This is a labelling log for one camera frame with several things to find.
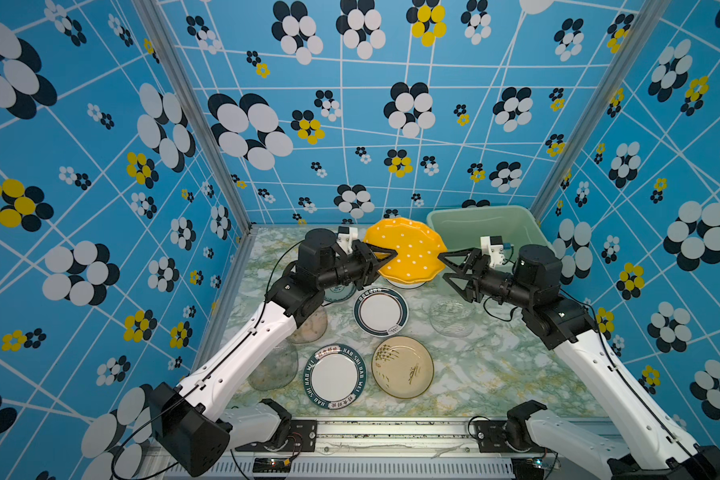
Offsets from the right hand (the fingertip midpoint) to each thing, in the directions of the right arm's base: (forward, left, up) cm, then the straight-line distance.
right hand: (442, 266), depth 65 cm
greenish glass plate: (-11, +44, -34) cm, 57 cm away
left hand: (0, +9, +4) cm, 10 cm away
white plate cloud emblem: (+17, +5, -33) cm, 38 cm away
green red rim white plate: (+7, +13, -34) cm, 37 cm away
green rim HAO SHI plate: (-13, +27, -33) cm, 45 cm away
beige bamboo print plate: (-10, +7, -34) cm, 37 cm away
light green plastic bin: (+35, -16, -24) cm, 46 cm away
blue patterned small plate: (+13, +28, -32) cm, 45 cm away
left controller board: (-34, +41, -36) cm, 64 cm away
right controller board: (-33, -22, -36) cm, 54 cm away
